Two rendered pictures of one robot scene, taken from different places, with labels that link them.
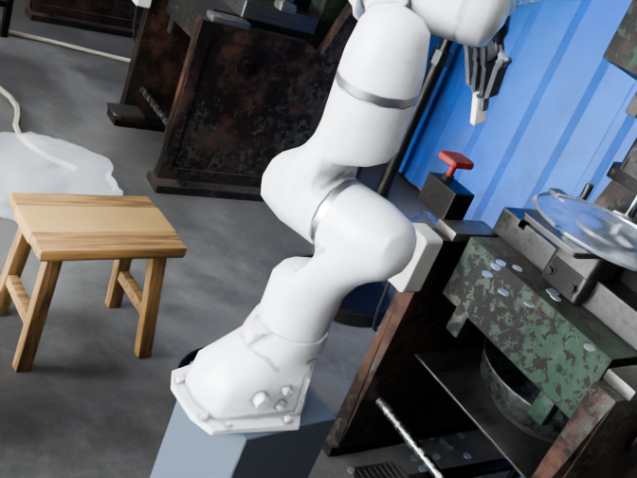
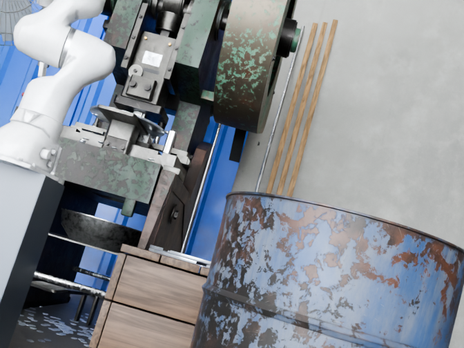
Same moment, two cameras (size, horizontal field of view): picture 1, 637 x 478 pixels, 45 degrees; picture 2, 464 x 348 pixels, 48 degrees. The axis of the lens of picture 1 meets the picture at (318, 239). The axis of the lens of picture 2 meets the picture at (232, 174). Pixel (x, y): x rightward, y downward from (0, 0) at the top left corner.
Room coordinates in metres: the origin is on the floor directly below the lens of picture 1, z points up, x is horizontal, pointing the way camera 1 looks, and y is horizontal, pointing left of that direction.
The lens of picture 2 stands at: (-0.28, 0.54, 0.35)
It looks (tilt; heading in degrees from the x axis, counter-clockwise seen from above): 10 degrees up; 316
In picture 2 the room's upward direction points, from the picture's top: 16 degrees clockwise
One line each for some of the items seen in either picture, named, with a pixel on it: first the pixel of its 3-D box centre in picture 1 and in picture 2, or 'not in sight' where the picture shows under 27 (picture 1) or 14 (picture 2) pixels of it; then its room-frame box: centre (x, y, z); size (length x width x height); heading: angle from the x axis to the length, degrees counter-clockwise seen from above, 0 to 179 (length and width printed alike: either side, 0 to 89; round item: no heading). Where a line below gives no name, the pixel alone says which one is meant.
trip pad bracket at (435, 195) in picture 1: (435, 217); not in sight; (1.57, -0.22, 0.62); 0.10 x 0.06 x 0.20; 41
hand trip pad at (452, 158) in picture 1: (450, 172); not in sight; (1.59, -0.21, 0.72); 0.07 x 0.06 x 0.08; 131
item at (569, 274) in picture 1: (574, 261); (119, 134); (1.37, -0.47, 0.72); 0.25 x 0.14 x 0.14; 131
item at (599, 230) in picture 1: (606, 231); (127, 121); (1.41, -0.50, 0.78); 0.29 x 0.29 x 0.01
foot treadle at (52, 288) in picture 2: (461, 472); (70, 291); (1.40, -0.50, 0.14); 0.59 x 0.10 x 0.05; 131
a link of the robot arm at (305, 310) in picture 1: (338, 266); (71, 77); (0.98, -0.04, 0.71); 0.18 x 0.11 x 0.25; 60
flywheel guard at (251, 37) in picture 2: not in sight; (252, 41); (1.31, -0.90, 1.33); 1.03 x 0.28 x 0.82; 131
